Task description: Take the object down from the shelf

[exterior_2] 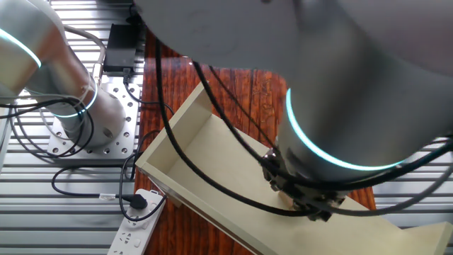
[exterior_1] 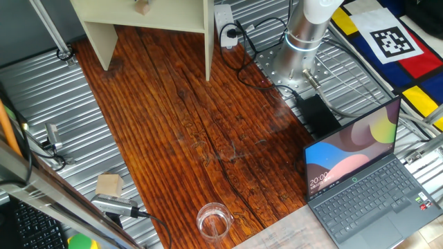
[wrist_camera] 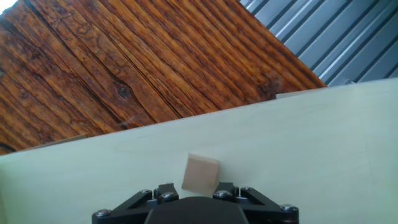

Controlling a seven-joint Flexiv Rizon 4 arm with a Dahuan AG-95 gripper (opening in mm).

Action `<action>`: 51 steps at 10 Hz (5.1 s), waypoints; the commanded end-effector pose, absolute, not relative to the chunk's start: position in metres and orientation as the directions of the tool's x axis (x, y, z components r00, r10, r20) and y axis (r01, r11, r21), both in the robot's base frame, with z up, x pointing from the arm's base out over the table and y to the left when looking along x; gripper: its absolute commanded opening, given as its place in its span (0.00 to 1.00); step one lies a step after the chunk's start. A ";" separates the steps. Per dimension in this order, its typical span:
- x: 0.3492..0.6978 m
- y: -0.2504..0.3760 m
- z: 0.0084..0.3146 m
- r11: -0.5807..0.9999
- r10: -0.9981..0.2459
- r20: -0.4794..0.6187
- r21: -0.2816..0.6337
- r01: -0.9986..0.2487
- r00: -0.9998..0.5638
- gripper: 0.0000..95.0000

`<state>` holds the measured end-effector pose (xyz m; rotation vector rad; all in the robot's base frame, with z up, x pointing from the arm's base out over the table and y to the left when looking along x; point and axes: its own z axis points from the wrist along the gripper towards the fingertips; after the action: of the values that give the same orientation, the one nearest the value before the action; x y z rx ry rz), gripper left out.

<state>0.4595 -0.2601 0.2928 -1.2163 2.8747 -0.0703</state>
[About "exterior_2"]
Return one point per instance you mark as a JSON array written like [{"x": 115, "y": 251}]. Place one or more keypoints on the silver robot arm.
[{"x": 318, "y": 71}]

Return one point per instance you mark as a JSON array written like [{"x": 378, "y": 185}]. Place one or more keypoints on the black power adapter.
[{"x": 121, "y": 46}]

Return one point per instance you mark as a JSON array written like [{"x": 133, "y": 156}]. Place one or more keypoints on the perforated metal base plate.
[{"x": 120, "y": 141}]

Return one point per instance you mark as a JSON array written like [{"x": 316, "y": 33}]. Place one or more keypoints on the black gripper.
[{"x": 304, "y": 193}]

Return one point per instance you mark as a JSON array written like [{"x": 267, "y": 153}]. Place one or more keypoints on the brown wood grain board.
[{"x": 184, "y": 230}]

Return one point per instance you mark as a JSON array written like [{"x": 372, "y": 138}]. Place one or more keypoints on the white power strip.
[{"x": 132, "y": 237}]

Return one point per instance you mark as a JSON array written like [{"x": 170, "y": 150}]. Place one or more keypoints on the beige wooden shelf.
[{"x": 230, "y": 170}]

